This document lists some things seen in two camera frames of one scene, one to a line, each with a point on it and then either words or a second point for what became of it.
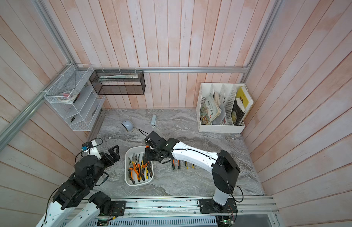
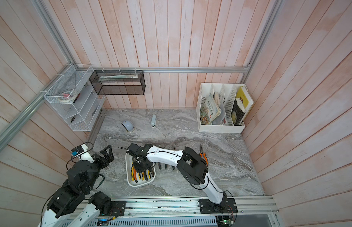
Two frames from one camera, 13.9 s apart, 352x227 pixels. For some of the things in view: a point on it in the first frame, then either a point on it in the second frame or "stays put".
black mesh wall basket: (118, 82) stays put
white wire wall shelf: (73, 96) stays put
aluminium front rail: (265, 207) stays put
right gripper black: (148, 154) to (138, 169)
